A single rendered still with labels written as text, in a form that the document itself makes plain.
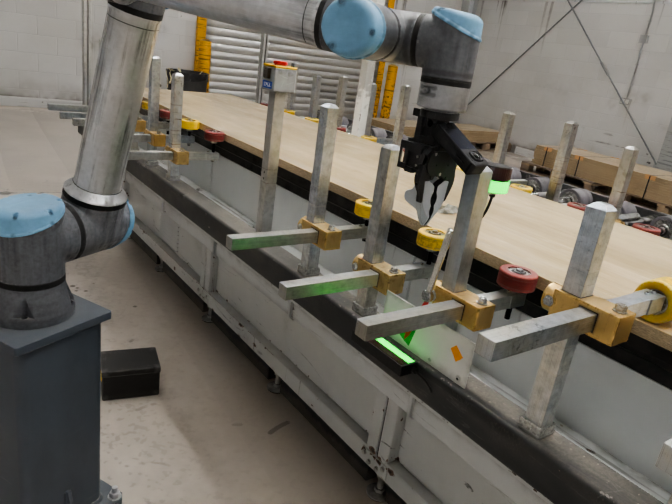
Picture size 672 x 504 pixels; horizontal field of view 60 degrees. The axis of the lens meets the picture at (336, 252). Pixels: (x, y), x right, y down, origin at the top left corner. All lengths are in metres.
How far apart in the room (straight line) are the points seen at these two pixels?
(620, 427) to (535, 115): 9.19
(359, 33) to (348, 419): 1.33
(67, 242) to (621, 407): 1.23
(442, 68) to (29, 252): 0.95
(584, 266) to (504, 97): 9.84
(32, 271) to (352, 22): 0.89
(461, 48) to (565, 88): 8.98
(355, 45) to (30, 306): 0.93
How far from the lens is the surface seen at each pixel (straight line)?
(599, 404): 1.30
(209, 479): 1.96
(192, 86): 8.06
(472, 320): 1.14
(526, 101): 10.46
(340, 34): 0.96
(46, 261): 1.46
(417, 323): 1.07
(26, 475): 1.64
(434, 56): 1.06
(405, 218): 1.55
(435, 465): 1.72
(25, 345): 1.43
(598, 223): 0.98
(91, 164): 1.49
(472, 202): 1.12
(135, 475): 1.98
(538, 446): 1.11
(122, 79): 1.42
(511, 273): 1.25
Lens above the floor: 1.29
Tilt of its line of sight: 19 degrees down
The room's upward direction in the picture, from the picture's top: 8 degrees clockwise
